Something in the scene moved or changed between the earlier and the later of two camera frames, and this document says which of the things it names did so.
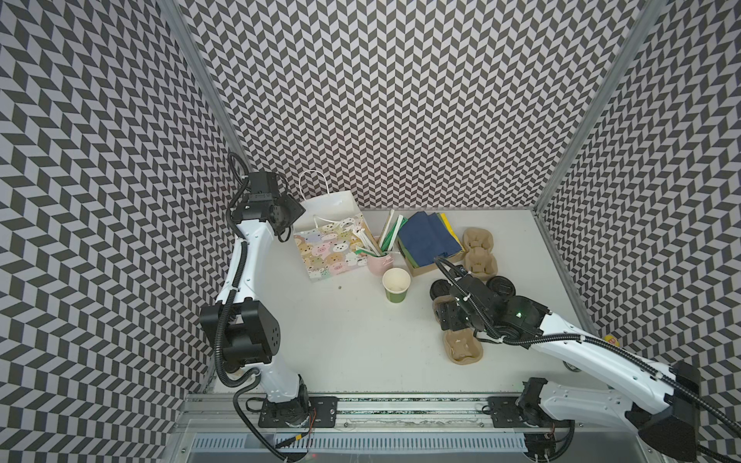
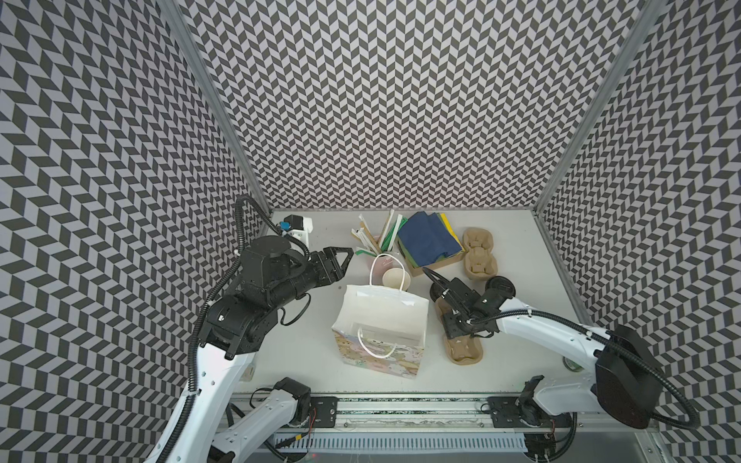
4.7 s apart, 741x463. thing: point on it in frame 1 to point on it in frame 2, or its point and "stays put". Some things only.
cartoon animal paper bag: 332,234 to 381,328
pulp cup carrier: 462,346 stays put
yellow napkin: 448,224 stays put
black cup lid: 502,285 stays put
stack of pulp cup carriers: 480,260 stays put
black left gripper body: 290,209 to 303,277
